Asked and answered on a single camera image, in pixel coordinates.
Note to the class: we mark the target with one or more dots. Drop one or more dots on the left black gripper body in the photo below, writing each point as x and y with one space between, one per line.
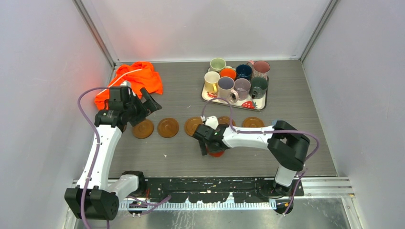
134 106

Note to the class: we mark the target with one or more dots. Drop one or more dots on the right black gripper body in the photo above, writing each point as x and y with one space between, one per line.
211 147

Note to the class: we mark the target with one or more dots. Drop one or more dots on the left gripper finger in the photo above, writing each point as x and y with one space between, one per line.
138 116
150 104

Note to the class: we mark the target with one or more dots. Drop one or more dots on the wooden coaster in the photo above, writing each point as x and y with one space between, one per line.
168 127
191 125
226 120
253 122
143 130

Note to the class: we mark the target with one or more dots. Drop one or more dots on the red coaster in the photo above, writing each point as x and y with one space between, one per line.
215 154

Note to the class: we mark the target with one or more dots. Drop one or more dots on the cream yellow mug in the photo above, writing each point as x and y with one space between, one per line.
211 82

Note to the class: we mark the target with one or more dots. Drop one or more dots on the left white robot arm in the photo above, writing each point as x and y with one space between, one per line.
93 197

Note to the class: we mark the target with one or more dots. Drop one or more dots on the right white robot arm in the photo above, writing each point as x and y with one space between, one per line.
287 145

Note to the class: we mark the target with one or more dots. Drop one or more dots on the orange cloth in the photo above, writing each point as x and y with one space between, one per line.
139 75

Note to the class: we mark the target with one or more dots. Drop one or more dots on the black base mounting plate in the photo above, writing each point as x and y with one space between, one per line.
215 189

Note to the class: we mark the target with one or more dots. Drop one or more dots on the lilac mug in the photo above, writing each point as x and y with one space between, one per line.
242 87

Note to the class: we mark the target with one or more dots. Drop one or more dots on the orange mug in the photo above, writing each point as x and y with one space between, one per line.
228 72

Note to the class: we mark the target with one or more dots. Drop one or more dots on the dark green mug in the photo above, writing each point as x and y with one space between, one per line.
259 86

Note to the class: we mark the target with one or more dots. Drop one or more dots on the dark blue mug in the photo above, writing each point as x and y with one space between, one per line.
244 71

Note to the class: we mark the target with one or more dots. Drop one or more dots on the light green mug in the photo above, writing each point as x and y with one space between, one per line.
217 64

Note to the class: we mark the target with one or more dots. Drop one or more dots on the pink speckled mug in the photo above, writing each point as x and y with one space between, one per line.
259 68

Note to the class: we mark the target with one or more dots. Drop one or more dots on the white pink-handled mug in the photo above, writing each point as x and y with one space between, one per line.
226 89

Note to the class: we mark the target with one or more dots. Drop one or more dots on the aluminium front rail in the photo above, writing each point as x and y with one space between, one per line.
130 205

